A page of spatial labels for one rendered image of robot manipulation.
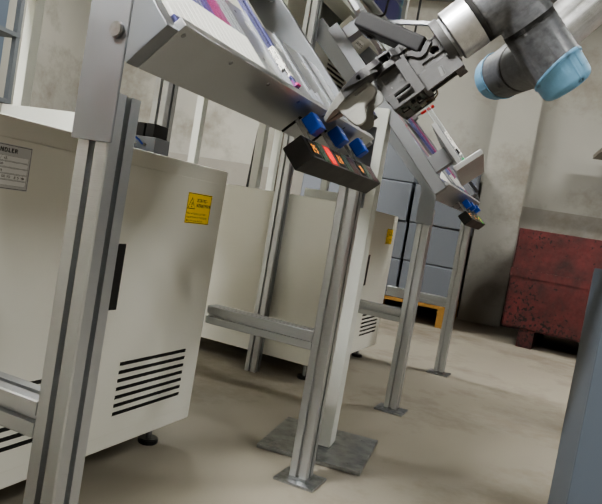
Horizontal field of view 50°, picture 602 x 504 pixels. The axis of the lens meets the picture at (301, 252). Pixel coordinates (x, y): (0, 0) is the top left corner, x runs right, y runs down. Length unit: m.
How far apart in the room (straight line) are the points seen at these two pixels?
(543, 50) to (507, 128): 3.99
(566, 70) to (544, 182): 4.10
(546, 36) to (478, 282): 3.98
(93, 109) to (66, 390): 0.28
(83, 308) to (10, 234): 0.35
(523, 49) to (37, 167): 0.71
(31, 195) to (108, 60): 0.39
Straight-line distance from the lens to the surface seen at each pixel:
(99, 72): 0.68
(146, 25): 0.72
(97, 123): 0.67
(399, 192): 4.21
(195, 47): 0.75
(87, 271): 0.67
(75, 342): 0.68
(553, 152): 5.08
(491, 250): 4.86
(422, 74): 0.96
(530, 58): 0.97
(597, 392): 1.17
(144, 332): 1.29
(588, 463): 1.19
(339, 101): 0.98
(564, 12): 1.14
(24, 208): 1.01
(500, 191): 4.88
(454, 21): 0.95
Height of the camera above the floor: 0.55
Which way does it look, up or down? 3 degrees down
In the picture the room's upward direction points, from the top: 10 degrees clockwise
